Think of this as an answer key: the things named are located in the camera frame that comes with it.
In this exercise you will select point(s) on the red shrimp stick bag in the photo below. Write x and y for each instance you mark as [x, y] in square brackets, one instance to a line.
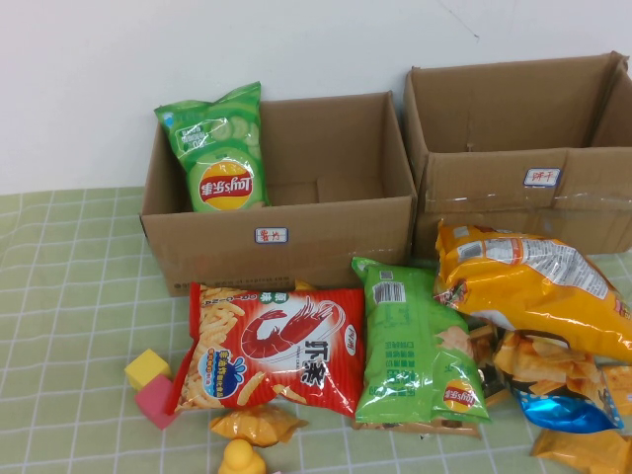
[296, 345]

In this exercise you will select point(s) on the large yellow chip bag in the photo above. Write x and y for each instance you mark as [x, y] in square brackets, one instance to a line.
[533, 301]

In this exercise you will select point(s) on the plain yellow snack packet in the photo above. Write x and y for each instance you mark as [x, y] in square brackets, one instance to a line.
[582, 451]

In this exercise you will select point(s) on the yellow packet behind red bag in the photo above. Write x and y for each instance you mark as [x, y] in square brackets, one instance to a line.
[305, 285]

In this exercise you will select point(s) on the printed cardboard box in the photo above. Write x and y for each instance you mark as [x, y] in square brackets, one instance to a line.
[207, 247]

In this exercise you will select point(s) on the green cucumber chip bag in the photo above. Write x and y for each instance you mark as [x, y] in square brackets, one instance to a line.
[222, 158]

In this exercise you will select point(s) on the green chip bag with barcode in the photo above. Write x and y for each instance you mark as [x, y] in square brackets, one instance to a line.
[410, 345]

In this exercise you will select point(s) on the taped cardboard box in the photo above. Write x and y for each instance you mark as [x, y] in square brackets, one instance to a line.
[484, 217]

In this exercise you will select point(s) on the yellow foam cube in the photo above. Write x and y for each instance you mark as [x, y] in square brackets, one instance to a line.
[145, 368]

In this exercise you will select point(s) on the pink foam cube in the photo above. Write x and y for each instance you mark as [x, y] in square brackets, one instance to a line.
[155, 400]

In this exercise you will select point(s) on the yellow rubber duck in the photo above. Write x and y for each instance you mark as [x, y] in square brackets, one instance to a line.
[242, 459]

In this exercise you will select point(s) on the green checkered tablecloth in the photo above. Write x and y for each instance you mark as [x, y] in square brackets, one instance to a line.
[69, 296]

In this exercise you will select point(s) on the blue shrimp chip bag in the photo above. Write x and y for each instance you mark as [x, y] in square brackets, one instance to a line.
[558, 412]

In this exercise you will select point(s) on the printed yellow cracker packet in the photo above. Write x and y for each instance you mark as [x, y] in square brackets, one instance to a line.
[617, 390]

